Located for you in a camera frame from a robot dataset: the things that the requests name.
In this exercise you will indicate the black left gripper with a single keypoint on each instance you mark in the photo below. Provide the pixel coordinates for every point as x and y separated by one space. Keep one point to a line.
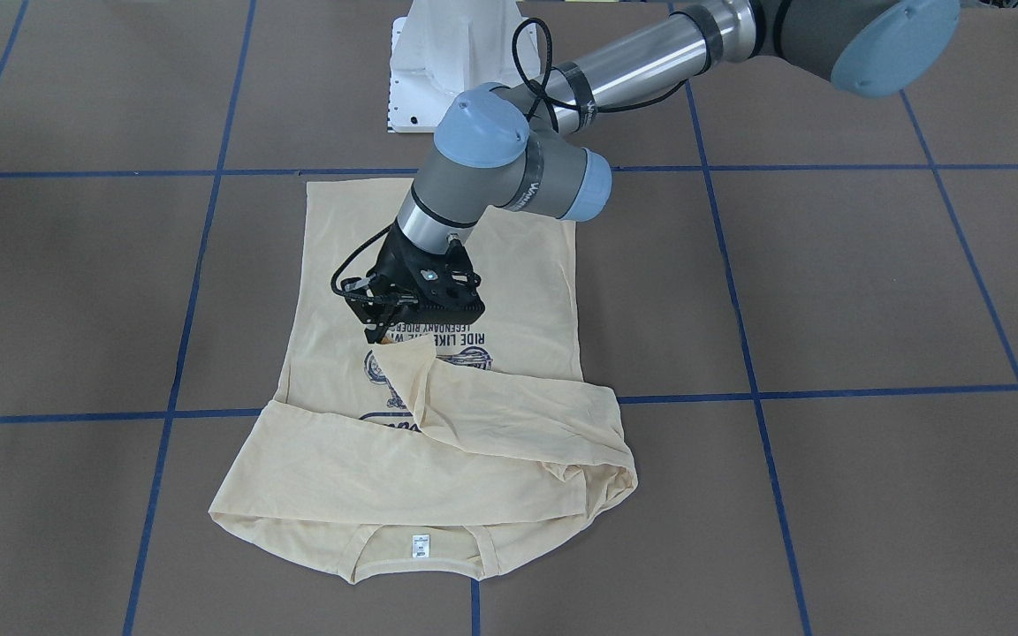
393 258

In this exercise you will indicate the cream long-sleeve graphic shirt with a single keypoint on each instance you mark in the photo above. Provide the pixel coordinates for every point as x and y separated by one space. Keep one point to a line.
463 449

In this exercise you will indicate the left robot arm grey silver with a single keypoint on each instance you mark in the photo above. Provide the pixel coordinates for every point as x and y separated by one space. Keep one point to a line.
505 146

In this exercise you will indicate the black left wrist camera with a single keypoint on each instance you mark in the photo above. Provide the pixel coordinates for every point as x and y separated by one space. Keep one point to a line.
373 299

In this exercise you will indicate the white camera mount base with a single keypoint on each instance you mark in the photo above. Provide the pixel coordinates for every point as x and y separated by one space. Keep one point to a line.
441 48

